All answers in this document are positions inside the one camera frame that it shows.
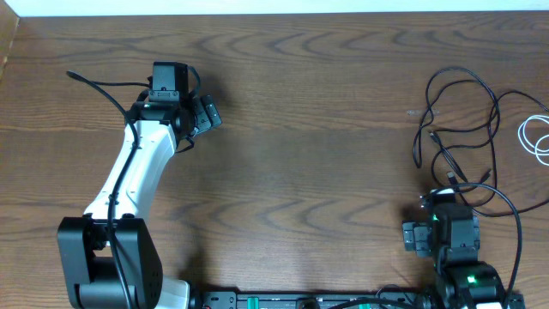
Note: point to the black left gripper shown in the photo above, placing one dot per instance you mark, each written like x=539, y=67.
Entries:
x=206, y=118

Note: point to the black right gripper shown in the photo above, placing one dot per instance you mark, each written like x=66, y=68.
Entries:
x=415, y=237

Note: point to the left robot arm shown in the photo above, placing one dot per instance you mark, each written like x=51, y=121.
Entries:
x=108, y=256

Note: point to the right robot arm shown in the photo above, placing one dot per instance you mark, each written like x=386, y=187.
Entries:
x=451, y=237

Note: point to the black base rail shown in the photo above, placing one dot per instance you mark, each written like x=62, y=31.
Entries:
x=385, y=298

